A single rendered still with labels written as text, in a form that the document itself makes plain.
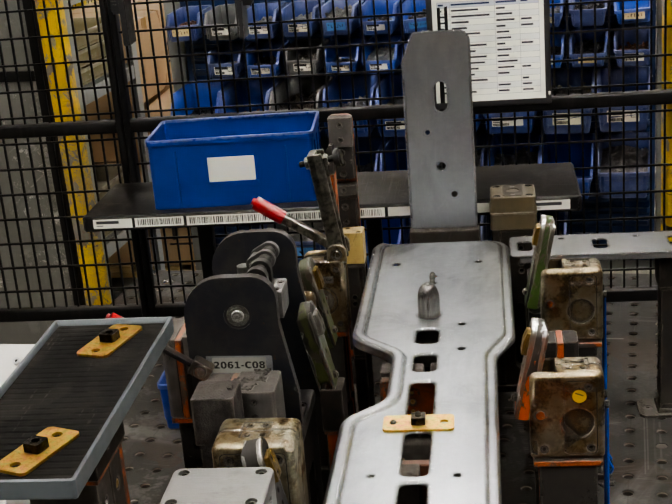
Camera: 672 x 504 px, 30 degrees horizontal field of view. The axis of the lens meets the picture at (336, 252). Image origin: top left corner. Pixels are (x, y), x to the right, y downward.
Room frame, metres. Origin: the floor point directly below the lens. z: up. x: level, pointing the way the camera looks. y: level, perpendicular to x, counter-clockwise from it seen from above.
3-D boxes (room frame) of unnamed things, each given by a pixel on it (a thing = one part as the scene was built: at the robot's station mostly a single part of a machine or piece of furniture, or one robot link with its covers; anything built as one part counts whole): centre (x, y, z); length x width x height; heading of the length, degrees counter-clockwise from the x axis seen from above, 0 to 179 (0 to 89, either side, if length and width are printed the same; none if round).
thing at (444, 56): (2.05, -0.19, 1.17); 0.12 x 0.01 x 0.34; 82
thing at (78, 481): (1.15, 0.28, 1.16); 0.37 x 0.14 x 0.02; 172
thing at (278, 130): (2.27, 0.17, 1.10); 0.30 x 0.17 x 0.13; 85
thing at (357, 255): (1.89, -0.03, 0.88); 0.04 x 0.04 x 0.36; 82
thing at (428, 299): (1.67, -0.13, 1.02); 0.03 x 0.03 x 0.07
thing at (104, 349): (1.27, 0.25, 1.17); 0.08 x 0.04 x 0.01; 157
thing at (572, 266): (1.71, -0.34, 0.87); 0.12 x 0.09 x 0.35; 82
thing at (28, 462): (1.02, 0.29, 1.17); 0.08 x 0.04 x 0.01; 152
